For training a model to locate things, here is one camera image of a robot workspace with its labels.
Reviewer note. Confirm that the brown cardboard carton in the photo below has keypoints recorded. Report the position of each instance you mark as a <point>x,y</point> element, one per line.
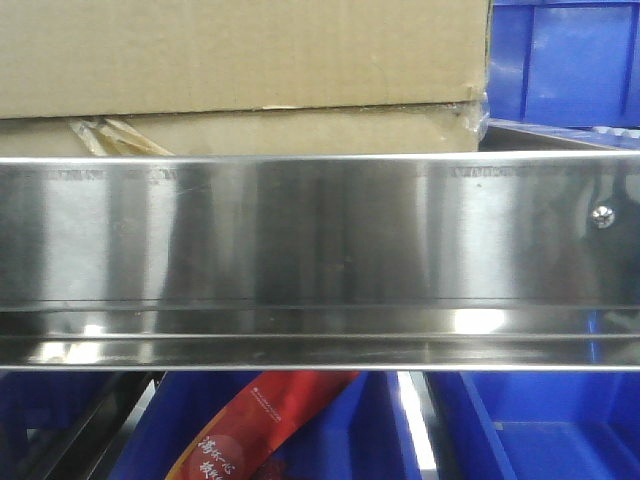
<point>242,77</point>

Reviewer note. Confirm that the blue bin lower centre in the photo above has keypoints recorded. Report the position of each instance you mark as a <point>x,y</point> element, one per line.
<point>363,434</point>

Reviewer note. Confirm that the blue bin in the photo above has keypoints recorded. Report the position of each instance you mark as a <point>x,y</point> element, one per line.
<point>46,401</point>
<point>525,425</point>
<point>363,434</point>
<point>565,63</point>

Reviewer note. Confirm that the red snack package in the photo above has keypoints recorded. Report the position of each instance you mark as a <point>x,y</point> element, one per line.
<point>257,421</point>

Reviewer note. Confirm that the blue bin lower right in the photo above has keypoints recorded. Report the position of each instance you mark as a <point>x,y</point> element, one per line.
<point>525,425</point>

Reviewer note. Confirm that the blue bin upper right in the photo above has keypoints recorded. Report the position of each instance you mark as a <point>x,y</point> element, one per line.
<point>565,63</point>

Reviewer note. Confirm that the blue bin lower left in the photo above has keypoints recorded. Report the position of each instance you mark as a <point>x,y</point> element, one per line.
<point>46,401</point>

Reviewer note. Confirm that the stainless steel shelf front rail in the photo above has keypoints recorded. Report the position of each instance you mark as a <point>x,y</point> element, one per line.
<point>481,261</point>

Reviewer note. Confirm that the silver screw on rail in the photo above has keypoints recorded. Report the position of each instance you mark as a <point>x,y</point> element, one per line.
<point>603,216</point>

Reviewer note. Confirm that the steel shelf divider rail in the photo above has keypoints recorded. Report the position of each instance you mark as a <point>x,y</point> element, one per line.
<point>513,136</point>

